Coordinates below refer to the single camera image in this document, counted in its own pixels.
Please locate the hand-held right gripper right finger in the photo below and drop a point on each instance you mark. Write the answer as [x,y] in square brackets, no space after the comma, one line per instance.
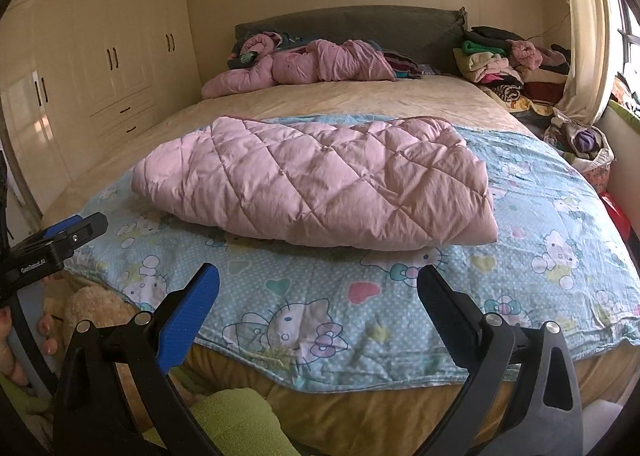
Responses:
[445,311]

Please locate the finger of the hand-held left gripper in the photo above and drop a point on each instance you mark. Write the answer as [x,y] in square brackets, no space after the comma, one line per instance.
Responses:
[85,231]
[60,226]

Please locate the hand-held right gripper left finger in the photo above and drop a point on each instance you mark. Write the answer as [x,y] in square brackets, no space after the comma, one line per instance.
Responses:
[192,306]

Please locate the pink quilted jacket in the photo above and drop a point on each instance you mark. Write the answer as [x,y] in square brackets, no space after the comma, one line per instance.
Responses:
[325,176]

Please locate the bag of clothes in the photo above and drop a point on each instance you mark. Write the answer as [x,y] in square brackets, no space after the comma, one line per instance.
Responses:
[587,141]

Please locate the pile of folded clothes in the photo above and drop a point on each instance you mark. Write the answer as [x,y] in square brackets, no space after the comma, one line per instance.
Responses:
[480,61]

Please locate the blue cartoon printed blanket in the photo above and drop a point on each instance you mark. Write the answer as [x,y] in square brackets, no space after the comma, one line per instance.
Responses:
[350,296]

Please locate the person's green fleece clothing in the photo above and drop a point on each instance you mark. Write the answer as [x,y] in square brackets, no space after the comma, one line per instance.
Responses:
[240,421]

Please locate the cream wardrobe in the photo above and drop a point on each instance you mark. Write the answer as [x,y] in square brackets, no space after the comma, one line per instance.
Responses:
[100,61]

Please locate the white plastic object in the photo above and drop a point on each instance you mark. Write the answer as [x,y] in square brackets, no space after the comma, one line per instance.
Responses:
[607,421]

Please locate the red object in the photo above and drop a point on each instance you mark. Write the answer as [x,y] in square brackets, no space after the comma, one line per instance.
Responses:
[617,216]

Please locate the dark printed pillow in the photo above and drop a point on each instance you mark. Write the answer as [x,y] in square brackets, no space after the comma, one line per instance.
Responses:
[237,63]

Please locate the bed with beige sheet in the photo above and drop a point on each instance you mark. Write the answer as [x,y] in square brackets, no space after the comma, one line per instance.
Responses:
[350,96]

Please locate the striped dark cloth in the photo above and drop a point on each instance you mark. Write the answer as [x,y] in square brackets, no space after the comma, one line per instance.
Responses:
[405,66]

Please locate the green patterned cloth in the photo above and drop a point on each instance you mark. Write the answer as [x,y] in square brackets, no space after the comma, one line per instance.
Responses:
[627,111]

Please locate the crumpled pink quilted garment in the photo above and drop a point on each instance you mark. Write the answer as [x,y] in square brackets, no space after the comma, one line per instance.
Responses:
[340,61]

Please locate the grey padded headboard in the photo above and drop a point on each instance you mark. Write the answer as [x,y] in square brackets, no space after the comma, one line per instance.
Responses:
[375,26]

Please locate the cream curtain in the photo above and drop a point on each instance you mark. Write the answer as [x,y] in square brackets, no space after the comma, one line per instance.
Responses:
[585,36]

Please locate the window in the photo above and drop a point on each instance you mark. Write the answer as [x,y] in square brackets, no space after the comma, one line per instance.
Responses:
[630,36]

